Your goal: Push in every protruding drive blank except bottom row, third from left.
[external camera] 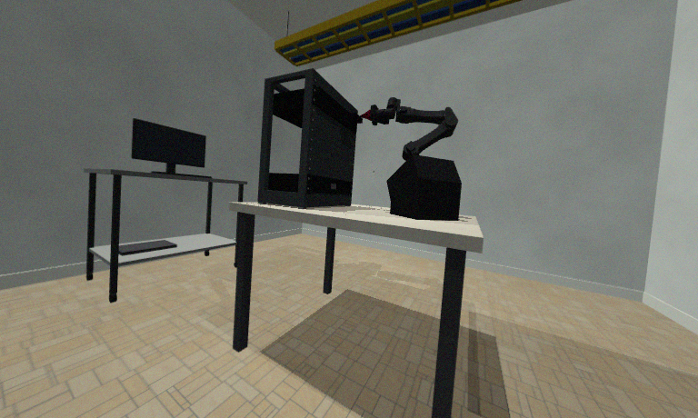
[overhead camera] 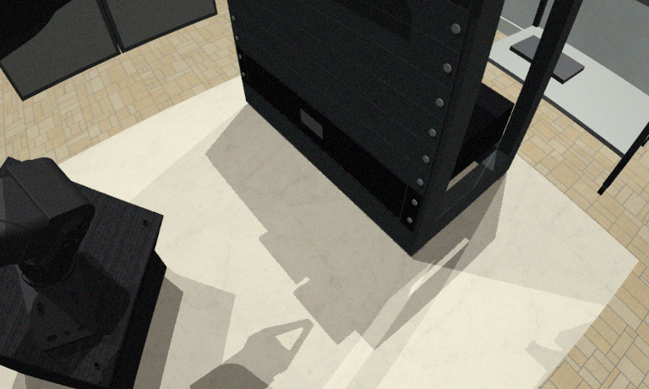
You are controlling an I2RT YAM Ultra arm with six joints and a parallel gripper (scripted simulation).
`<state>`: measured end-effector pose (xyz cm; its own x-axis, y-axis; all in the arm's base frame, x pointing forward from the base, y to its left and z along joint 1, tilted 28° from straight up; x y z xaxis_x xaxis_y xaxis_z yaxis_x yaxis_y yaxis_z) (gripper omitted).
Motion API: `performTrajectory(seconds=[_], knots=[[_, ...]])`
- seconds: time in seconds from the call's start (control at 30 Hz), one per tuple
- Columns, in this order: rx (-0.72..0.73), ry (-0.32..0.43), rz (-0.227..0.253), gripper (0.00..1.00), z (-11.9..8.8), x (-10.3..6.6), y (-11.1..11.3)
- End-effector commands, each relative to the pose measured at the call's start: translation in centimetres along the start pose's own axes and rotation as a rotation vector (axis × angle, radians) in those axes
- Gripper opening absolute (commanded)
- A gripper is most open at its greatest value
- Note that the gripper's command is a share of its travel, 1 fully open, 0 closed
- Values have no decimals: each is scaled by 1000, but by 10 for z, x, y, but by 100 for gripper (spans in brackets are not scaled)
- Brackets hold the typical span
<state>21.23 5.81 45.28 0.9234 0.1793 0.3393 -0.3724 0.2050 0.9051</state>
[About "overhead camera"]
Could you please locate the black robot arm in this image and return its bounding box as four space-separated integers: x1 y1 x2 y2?
0 0 98 351

